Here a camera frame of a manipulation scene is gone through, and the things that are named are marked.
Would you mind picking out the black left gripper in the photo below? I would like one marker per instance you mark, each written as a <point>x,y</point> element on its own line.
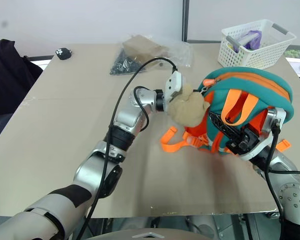
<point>176,95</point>

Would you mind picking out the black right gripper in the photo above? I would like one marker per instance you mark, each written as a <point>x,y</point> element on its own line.
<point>245,141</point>

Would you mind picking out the beige plush toy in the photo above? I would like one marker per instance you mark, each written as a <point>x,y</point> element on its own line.
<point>187,107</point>

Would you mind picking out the orange and teal backpack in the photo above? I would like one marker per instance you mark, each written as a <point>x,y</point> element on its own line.
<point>240,82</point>

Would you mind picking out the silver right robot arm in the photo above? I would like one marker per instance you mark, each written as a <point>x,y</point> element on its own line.
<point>290,195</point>

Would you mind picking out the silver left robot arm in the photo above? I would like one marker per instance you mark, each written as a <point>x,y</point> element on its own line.
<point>130,117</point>

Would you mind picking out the brown cardboard box in bag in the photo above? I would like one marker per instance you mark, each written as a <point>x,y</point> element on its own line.
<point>142,47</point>

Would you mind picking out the clear empty plastic bag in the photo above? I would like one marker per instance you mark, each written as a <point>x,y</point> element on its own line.
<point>181,53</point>

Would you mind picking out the bag of black parts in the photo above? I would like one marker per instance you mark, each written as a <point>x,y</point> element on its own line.
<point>123,65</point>

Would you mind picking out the yellow green item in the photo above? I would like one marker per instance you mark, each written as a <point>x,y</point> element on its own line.
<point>230,46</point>

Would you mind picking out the white paper sheet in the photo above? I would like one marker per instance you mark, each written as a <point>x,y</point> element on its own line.
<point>298,68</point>

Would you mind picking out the purple packet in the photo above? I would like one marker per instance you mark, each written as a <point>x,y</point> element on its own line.
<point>252,40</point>

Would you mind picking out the green patterned item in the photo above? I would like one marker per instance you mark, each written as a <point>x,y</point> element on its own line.
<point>297,53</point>

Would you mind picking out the black paw print pouch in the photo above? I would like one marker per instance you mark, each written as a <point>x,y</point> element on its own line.
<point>63,53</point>

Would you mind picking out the black fabric chair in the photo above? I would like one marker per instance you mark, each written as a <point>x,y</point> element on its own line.
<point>7,77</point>

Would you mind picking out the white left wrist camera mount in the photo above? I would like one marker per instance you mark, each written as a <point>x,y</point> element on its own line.
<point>175,80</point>

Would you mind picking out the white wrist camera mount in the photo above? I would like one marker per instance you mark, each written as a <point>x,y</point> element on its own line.
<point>175,80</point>
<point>261,145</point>

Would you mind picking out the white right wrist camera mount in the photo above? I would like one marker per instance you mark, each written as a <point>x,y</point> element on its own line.
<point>261,145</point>

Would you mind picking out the dark vertical post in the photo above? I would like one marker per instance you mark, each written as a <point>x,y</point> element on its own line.
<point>185,20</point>

